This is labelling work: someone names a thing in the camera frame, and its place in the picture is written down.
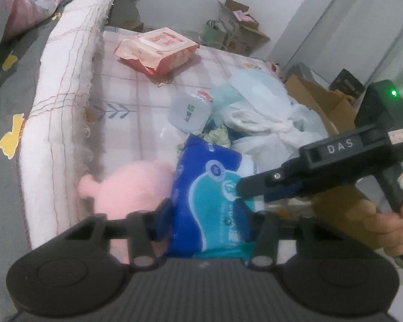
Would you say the blue tissue pack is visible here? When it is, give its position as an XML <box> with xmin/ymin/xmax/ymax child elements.
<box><xmin>164</xmin><ymin>134</ymin><xmax>259</xmax><ymax>259</ymax></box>

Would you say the grey-green paper bag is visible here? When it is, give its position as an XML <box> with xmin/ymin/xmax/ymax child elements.
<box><xmin>205</xmin><ymin>20</ymin><xmax>236</xmax><ymax>49</ymax></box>

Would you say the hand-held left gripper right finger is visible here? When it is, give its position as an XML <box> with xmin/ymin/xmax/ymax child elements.
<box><xmin>233</xmin><ymin>203</ymin><xmax>343</xmax><ymax>269</ymax></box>

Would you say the pink plush doll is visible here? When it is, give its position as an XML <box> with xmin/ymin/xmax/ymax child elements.
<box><xmin>78</xmin><ymin>160</ymin><xmax>175</xmax><ymax>264</ymax></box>

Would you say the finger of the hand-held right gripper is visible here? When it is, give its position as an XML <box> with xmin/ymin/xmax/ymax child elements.
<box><xmin>237</xmin><ymin>160</ymin><xmax>305</xmax><ymax>204</ymax></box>

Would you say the clear plastic container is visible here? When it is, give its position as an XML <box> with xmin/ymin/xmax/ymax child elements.
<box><xmin>168</xmin><ymin>89</ymin><xmax>215</xmax><ymax>133</ymax></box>

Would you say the green leaf print fabric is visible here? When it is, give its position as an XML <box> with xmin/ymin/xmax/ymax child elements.
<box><xmin>178</xmin><ymin>123</ymin><xmax>237</xmax><ymax>151</ymax></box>

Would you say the grey bedsheet with yellow prints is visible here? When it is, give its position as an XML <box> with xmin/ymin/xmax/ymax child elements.
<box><xmin>0</xmin><ymin>0</ymin><xmax>98</xmax><ymax>322</ymax></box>

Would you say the person's right hand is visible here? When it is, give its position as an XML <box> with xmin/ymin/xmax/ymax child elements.
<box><xmin>364</xmin><ymin>184</ymin><xmax>403</xmax><ymax>259</ymax></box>

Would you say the small open cardboard box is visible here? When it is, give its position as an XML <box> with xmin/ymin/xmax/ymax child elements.
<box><xmin>217</xmin><ymin>0</ymin><xmax>271</xmax><ymax>54</ymax></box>

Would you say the plaid flower-print mat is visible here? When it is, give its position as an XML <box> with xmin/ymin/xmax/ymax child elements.
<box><xmin>87</xmin><ymin>28</ymin><xmax>289</xmax><ymax>182</ymax></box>

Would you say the pale translucent plastic bag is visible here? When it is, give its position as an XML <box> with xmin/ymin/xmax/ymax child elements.
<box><xmin>208</xmin><ymin>70</ymin><xmax>328</xmax><ymax>171</ymax></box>

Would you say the red wet wipes pack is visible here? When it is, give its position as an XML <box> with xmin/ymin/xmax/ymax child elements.
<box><xmin>114</xmin><ymin>27</ymin><xmax>200</xmax><ymax>76</ymax></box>

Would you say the pink packet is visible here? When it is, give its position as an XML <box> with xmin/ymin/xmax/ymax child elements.
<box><xmin>233</xmin><ymin>10</ymin><xmax>259</xmax><ymax>24</ymax></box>

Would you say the dark box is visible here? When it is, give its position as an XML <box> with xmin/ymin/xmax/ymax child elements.
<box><xmin>329</xmin><ymin>69</ymin><xmax>366</xmax><ymax>100</ymax></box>

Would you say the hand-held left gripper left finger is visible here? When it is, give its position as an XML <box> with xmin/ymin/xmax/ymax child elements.
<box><xmin>59</xmin><ymin>197</ymin><xmax>175</xmax><ymax>269</ymax></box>

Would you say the large cardboard box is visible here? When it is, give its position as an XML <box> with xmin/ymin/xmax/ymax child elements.
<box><xmin>284</xmin><ymin>72</ymin><xmax>380</xmax><ymax>252</ymax></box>

